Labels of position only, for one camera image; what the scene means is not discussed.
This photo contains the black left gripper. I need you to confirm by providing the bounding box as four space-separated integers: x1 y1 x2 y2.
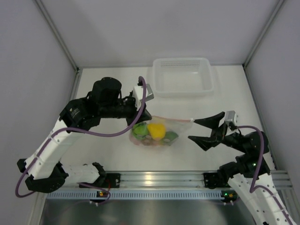
98 96 151 129

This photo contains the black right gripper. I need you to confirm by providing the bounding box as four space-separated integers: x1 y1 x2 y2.
188 112 248 153

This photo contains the green fake apple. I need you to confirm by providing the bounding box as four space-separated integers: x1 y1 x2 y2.
132 123 149 140

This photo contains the yellow fake pepper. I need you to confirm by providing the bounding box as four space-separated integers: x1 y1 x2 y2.
147 123 166 141

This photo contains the clear zip top bag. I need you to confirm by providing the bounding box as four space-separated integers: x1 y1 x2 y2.
129 116 195 147

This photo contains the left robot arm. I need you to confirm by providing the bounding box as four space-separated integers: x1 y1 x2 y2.
15 76 154 198

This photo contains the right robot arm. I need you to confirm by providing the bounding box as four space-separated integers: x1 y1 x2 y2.
188 111 295 225

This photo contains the white plastic basket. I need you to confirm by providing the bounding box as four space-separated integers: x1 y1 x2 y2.
152 57 214 98

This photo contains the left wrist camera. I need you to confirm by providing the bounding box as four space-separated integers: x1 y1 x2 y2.
133 83 154 109

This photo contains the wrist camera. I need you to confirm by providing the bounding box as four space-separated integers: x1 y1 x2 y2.
225 110 238 131
133 83 154 109

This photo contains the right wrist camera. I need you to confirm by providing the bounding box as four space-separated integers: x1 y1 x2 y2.
225 110 238 131

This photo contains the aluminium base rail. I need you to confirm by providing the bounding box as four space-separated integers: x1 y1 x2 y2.
63 170 293 189

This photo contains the white slotted cable duct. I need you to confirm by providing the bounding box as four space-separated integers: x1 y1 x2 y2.
46 189 237 201

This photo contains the aluminium frame rail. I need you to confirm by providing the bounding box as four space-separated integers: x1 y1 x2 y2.
33 0 79 73

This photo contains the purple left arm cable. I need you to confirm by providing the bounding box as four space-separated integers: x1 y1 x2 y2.
15 76 148 199

